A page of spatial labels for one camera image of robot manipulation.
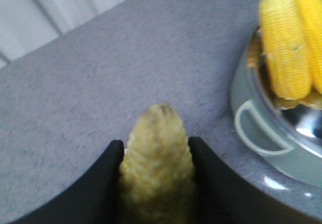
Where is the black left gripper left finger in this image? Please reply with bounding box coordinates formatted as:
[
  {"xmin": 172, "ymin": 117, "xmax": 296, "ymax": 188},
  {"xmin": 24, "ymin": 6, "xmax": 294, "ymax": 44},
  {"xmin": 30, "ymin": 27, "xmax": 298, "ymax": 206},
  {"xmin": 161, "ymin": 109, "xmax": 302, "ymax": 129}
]
[{"xmin": 14, "ymin": 139, "xmax": 124, "ymax": 223}]

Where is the grey pleated curtain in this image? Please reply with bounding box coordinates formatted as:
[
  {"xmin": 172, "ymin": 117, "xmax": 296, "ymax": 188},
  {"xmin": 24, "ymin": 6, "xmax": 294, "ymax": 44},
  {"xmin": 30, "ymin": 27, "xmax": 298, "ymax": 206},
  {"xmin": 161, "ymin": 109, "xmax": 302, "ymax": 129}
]
[{"xmin": 1, "ymin": 0, "xmax": 125, "ymax": 67}]

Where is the pale yellow corn cob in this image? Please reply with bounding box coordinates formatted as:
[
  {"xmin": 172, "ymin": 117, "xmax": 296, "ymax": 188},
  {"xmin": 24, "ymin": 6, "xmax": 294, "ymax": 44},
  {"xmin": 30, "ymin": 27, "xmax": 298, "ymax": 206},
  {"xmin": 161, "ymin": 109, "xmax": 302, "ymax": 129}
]
[{"xmin": 117, "ymin": 102, "xmax": 198, "ymax": 223}]

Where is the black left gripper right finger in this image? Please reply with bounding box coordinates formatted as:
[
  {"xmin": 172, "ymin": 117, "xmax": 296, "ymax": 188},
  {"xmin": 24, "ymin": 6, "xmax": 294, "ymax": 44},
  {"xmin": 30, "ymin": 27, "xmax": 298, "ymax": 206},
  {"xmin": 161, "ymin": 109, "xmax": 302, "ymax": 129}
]
[{"xmin": 188, "ymin": 136, "xmax": 312, "ymax": 223}]

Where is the bright yellow corn cob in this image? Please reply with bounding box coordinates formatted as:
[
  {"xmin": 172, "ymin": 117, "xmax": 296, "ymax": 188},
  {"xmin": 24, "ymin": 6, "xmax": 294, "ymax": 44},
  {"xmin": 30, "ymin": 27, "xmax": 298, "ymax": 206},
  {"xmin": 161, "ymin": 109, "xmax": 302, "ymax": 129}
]
[{"xmin": 294, "ymin": 0, "xmax": 321, "ymax": 93}]

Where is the light green electric cooking pot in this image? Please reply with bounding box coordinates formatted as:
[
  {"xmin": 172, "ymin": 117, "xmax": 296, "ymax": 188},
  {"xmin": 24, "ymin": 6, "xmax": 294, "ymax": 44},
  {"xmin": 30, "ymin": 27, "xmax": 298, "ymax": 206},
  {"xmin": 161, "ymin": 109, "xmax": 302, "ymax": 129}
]
[{"xmin": 229, "ymin": 25, "xmax": 322, "ymax": 187}]

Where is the orange-yellow corn cob back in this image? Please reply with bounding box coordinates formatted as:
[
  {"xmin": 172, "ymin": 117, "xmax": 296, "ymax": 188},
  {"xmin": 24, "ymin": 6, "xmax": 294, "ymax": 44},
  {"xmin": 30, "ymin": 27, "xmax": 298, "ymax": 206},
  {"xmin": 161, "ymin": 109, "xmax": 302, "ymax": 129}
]
[{"xmin": 258, "ymin": 0, "xmax": 312, "ymax": 100}]

